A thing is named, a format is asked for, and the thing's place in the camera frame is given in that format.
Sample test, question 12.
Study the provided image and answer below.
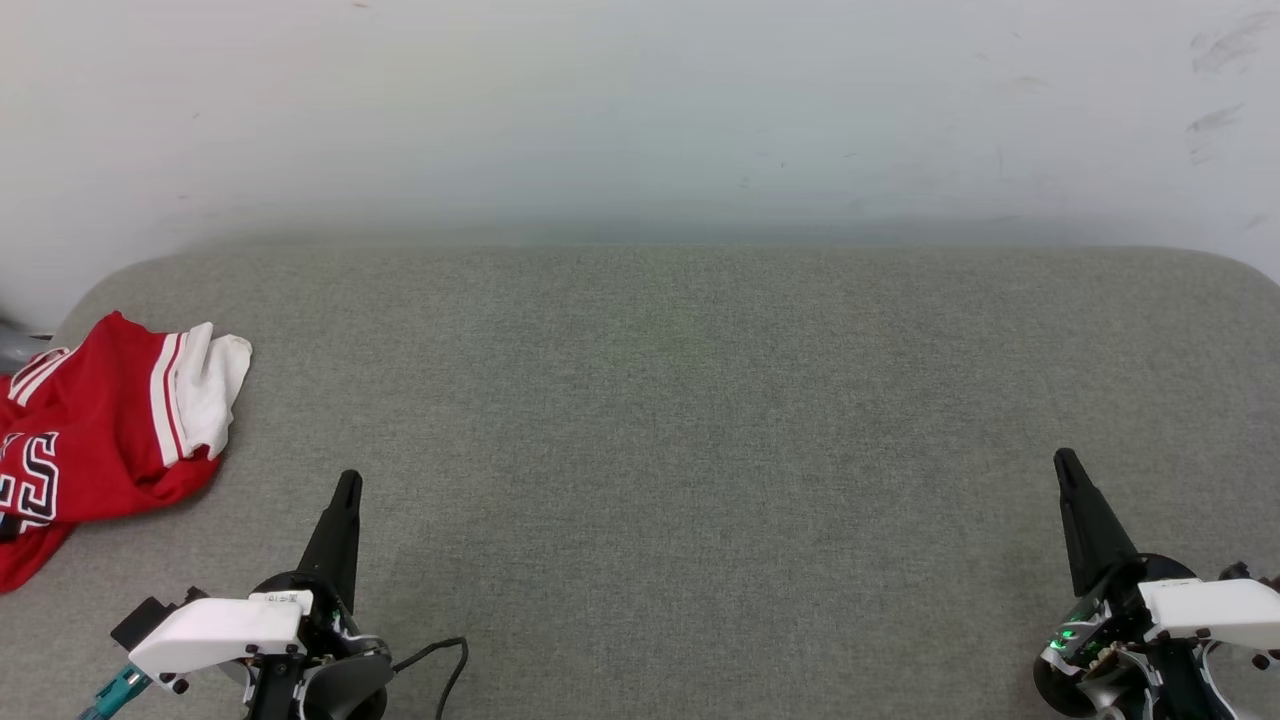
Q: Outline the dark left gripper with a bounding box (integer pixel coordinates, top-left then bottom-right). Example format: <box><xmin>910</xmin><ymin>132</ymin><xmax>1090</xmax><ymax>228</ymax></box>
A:
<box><xmin>244</xmin><ymin>470</ymin><xmax>397</xmax><ymax>720</ymax></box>

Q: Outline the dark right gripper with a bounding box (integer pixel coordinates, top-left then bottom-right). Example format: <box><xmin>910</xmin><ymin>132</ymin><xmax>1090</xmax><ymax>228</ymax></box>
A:
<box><xmin>1033</xmin><ymin>448</ymin><xmax>1219</xmax><ymax>720</ymax></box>

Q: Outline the red white sports jersey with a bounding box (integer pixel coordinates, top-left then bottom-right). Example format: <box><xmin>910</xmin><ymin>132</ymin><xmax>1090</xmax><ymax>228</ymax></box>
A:
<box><xmin>0</xmin><ymin>311</ymin><xmax>253</xmax><ymax>595</ymax></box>

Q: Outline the thin black cable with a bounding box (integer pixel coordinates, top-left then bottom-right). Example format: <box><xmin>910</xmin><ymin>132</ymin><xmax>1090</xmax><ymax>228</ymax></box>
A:
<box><xmin>390</xmin><ymin>636</ymin><xmax>470</xmax><ymax>720</ymax></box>

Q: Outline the teal cable connector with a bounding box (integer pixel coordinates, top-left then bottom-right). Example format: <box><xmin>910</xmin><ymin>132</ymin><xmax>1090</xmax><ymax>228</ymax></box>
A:
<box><xmin>78</xmin><ymin>664</ymin><xmax>153</xmax><ymax>720</ymax></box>

